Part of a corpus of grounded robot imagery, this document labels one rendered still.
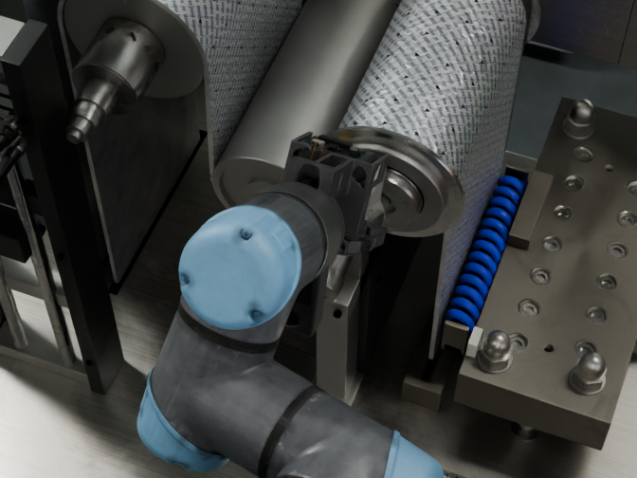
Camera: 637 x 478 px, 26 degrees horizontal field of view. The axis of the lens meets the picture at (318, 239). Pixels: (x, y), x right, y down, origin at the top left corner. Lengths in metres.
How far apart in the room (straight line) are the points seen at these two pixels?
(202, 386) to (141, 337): 0.65
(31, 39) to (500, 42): 0.46
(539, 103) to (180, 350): 2.13
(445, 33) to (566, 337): 0.35
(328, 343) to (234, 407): 0.51
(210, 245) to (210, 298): 0.04
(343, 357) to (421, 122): 0.32
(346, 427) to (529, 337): 0.55
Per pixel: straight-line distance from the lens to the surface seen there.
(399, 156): 1.22
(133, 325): 1.61
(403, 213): 1.26
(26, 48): 1.14
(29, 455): 1.54
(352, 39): 1.41
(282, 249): 0.91
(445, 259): 1.34
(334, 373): 1.49
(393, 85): 1.27
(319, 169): 1.03
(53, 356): 1.57
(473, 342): 1.41
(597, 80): 3.09
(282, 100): 1.36
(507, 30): 1.36
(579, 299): 1.48
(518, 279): 1.49
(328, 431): 0.93
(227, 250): 0.90
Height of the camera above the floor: 2.25
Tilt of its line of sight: 55 degrees down
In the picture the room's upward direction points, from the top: straight up
